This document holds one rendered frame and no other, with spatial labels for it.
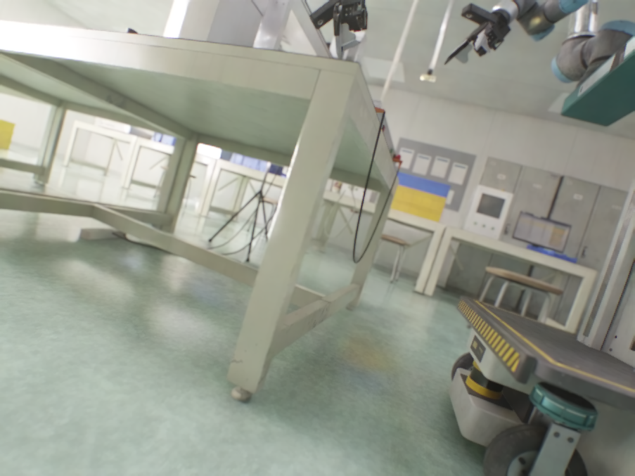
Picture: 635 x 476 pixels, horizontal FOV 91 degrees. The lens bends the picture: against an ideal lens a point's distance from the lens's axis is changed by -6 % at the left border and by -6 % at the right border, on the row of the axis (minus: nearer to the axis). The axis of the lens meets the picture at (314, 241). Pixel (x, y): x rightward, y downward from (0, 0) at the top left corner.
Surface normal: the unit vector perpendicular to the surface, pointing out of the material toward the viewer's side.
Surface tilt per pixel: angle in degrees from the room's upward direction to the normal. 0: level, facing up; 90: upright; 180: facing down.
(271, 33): 90
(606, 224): 90
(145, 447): 0
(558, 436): 90
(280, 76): 90
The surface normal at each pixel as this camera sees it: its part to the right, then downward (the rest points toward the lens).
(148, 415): 0.30, -0.95
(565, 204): -0.31, -0.03
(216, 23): 0.90, 0.31
